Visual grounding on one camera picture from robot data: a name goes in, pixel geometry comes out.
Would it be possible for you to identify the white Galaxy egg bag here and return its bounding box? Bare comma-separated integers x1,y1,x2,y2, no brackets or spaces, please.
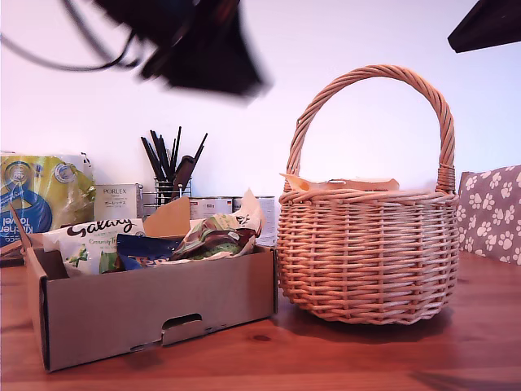
42,217,147,276
169,188,268,261

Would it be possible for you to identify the blue Terry's mini eggs bag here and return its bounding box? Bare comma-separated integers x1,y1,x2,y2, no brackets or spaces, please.
116,232,190,272

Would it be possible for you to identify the woven wicker basket with handle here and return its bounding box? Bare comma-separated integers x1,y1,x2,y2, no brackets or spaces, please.
276,64,461,326

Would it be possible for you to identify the brown cardboard box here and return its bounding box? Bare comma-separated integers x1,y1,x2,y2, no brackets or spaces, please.
7,196,279,374

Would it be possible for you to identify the white Porlex box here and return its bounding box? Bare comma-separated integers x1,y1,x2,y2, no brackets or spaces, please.
94,183,140,221

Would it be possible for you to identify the black chopstick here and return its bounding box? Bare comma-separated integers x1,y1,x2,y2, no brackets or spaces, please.
157,135,172,181
189,132,209,170
149,130,170,181
140,136,164,182
170,125,183,174

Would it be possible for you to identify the tin can white label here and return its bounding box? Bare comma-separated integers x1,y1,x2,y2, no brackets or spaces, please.
189,196,235,223

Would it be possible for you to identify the tin can red label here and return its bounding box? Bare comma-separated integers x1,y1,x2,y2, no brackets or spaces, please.
243,196,278,248

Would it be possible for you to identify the grey paw print cushion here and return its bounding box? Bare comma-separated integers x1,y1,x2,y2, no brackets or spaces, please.
455,165,521,266

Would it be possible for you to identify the yellow blue kitchen towel pack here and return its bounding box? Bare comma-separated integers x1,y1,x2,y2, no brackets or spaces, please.
0,151,98,249

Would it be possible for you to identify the square cork mat pile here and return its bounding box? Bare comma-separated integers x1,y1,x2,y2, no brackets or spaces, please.
0,244,29,268

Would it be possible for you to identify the dark brown utensil handle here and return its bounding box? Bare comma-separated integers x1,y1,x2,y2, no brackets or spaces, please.
173,155,197,200

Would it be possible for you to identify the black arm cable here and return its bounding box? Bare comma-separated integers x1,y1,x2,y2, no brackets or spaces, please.
60,0,139,68
0,32,142,72

